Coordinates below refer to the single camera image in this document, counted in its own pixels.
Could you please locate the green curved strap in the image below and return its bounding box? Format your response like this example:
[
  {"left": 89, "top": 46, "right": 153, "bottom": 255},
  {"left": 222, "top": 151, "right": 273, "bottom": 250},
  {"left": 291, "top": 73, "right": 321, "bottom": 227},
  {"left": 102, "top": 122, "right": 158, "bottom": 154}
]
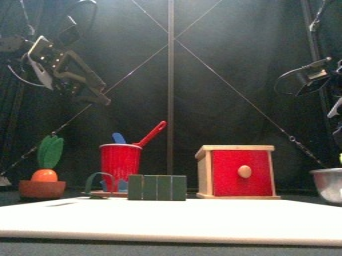
[{"left": 85, "top": 171, "right": 118, "bottom": 198}]

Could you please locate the wooden box red drawer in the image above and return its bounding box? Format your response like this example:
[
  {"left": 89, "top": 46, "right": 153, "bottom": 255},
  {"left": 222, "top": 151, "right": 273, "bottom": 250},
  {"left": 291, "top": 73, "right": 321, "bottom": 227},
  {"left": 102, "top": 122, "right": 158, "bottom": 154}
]
[{"left": 194, "top": 144, "right": 283, "bottom": 200}]

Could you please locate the vertical metal frame pole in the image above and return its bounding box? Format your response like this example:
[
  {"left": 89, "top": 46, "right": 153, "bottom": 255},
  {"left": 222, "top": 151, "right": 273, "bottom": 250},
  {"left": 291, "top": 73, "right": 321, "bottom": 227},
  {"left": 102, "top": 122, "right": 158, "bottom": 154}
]
[{"left": 166, "top": 0, "right": 176, "bottom": 175}]

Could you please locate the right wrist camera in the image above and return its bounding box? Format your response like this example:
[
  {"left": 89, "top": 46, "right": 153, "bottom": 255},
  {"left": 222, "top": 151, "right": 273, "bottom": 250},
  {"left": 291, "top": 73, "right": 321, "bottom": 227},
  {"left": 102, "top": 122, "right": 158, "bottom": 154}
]
[{"left": 273, "top": 56, "right": 335, "bottom": 98}]

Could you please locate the toy carrot in pot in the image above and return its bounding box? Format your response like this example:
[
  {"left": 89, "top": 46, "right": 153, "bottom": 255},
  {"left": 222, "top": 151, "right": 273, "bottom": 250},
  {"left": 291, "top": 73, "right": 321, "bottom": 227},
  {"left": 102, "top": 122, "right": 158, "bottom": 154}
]
[{"left": 18, "top": 134, "right": 69, "bottom": 201}]

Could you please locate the metal bowl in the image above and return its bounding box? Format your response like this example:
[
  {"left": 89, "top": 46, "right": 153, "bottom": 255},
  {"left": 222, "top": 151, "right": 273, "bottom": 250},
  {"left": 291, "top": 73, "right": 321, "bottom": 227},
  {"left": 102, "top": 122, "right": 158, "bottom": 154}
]
[{"left": 309, "top": 167, "right": 342, "bottom": 205}]

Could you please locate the pink translucent tray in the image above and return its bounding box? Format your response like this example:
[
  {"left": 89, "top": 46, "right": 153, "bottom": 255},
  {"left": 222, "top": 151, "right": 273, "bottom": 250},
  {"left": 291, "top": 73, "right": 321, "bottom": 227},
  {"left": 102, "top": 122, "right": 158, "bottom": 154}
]
[{"left": 81, "top": 189, "right": 132, "bottom": 199}]

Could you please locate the blue toy utensil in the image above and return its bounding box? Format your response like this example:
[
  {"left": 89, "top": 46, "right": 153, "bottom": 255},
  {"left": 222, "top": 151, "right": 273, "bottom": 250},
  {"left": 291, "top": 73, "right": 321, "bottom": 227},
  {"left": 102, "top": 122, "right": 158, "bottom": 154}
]
[{"left": 112, "top": 132, "right": 129, "bottom": 145}]

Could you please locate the single dark green block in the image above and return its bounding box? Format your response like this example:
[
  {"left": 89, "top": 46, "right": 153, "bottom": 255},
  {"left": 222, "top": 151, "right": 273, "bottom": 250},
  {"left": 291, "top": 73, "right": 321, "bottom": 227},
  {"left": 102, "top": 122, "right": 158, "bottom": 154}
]
[{"left": 128, "top": 173, "right": 145, "bottom": 201}]

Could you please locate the white rectangular board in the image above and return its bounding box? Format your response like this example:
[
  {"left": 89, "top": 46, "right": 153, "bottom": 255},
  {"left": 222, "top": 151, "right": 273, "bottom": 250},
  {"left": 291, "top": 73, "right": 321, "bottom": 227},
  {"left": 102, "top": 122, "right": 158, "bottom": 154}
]
[{"left": 0, "top": 196, "right": 342, "bottom": 248}]

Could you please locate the red toy spoon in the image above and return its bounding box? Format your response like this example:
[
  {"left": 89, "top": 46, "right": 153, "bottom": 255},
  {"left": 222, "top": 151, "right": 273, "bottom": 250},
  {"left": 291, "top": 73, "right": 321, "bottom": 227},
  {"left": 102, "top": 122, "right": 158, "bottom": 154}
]
[{"left": 134, "top": 120, "right": 169, "bottom": 149}]

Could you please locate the red ribbed cup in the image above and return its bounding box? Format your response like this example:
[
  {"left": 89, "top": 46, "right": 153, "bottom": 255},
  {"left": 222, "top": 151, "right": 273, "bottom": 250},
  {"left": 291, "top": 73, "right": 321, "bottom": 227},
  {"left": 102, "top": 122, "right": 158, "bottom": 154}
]
[{"left": 100, "top": 143, "right": 145, "bottom": 193}]

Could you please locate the diagonal brace wire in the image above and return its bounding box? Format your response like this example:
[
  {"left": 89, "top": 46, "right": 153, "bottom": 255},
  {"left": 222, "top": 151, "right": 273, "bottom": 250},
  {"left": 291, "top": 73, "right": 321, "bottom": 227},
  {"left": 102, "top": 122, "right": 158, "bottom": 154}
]
[
  {"left": 129, "top": 0, "right": 329, "bottom": 169},
  {"left": 0, "top": 0, "right": 225, "bottom": 176}
]

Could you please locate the black marker pen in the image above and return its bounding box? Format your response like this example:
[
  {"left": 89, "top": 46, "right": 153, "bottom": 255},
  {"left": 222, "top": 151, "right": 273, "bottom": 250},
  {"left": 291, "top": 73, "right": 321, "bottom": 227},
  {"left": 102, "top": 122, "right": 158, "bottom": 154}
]
[{"left": 46, "top": 201, "right": 77, "bottom": 208}]

